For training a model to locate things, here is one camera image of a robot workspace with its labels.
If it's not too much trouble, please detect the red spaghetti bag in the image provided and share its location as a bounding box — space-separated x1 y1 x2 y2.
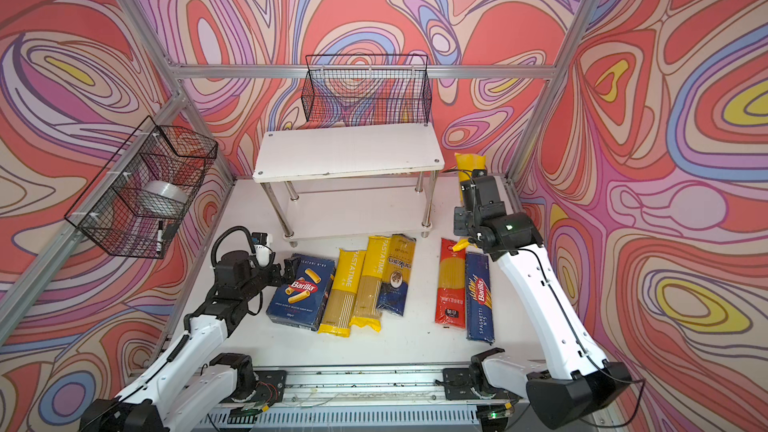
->
435 238 466 329

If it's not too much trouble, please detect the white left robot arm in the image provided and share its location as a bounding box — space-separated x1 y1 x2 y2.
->
79 226 300 431

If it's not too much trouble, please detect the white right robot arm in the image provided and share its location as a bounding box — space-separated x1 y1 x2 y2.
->
453 169 633 430

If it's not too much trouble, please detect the white two-tier shelf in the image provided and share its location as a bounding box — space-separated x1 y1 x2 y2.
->
253 123 445 246

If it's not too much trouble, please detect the blue Barilla rigatoni box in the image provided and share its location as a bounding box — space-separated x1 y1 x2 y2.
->
266 254 336 332

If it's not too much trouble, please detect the yellow Pastatime spaghetti bag left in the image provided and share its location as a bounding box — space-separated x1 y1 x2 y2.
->
318 250 366 337

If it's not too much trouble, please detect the yellow pastatime spaghetti bag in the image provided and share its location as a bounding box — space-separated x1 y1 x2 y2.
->
318 250 366 337
350 236 391 333

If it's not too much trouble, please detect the dark blue spaghetti bag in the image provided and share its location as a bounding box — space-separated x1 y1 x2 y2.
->
377 234 416 316

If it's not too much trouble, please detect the yellow Pastatime spaghetti bag right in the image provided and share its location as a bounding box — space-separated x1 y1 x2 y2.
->
350 236 391 333

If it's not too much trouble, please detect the blue Barilla spaghetti box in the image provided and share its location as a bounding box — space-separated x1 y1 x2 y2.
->
465 252 495 345

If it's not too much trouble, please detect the silver tape roll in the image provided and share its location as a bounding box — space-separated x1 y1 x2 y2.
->
138 180 188 218

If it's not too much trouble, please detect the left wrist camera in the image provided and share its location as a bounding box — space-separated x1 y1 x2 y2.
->
251 232 274 268

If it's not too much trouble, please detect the black wire basket left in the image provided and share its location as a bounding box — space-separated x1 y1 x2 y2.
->
64 117 218 259

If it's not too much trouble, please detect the black wire basket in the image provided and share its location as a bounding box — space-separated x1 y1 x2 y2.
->
64 117 218 259
301 53 432 127

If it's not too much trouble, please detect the black wire basket back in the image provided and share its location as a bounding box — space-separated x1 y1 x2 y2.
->
301 53 432 127

